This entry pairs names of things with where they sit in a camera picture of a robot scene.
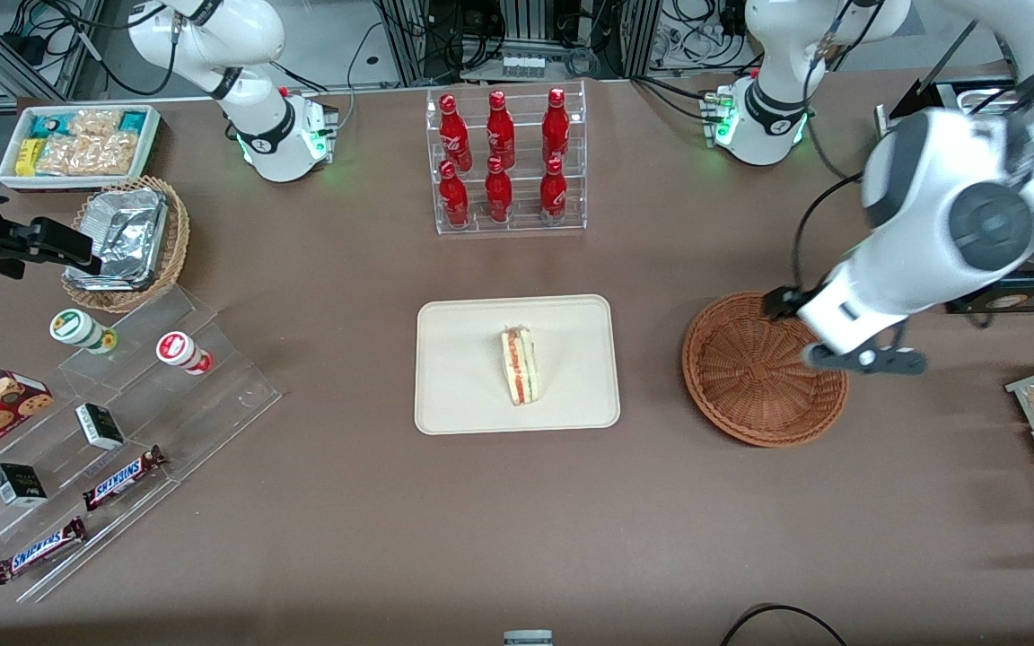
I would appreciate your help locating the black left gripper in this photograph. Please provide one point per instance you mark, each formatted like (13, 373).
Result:
(783, 303)

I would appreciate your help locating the triangle sandwich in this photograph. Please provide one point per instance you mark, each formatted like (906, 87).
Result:
(521, 368)

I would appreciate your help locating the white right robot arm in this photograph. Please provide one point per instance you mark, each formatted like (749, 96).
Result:
(248, 54)

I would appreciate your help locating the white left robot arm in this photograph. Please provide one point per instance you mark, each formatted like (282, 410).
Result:
(930, 197)

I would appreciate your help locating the brown wicker basket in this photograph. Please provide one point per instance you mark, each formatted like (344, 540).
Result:
(741, 377)

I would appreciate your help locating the aluminium foil tray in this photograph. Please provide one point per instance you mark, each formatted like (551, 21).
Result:
(127, 233)

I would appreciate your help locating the light wicker basket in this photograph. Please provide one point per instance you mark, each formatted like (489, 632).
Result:
(178, 233)

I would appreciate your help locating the cream plastic tray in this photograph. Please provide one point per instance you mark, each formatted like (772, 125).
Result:
(463, 368)

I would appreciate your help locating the green lid yogurt cup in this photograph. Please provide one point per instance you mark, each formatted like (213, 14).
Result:
(73, 327)

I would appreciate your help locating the yellow snack packet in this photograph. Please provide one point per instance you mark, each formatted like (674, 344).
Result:
(28, 157)

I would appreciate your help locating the clear rice cracker packet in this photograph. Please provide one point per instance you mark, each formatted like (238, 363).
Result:
(91, 155)
(95, 121)

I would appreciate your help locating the teal snack packet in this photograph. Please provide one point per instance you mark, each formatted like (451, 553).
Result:
(48, 126)
(133, 121)

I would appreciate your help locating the white snack box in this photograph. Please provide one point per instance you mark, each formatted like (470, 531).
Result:
(151, 144)

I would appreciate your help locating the red lid yogurt cup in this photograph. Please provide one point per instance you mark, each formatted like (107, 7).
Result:
(178, 350)

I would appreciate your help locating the small black carton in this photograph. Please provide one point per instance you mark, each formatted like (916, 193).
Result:
(19, 484)
(100, 426)

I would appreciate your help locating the clear acrylic step shelf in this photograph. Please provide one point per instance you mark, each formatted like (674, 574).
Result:
(194, 404)

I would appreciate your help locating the Snickers chocolate bar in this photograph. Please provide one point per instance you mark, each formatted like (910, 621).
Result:
(122, 478)
(39, 550)

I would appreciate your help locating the red cola bottle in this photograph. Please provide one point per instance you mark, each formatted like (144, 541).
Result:
(501, 133)
(499, 196)
(556, 130)
(456, 135)
(454, 199)
(554, 194)

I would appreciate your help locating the black equipment box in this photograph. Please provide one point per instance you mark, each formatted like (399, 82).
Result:
(939, 94)

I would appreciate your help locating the clear acrylic bottle rack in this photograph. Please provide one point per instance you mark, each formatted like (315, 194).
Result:
(521, 144)

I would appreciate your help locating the grey connector block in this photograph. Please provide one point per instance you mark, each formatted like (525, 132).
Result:
(521, 65)

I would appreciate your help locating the aluminium extrusion rail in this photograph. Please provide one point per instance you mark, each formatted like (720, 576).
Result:
(32, 63)

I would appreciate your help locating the aluminium frame rack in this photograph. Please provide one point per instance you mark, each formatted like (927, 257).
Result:
(526, 22)

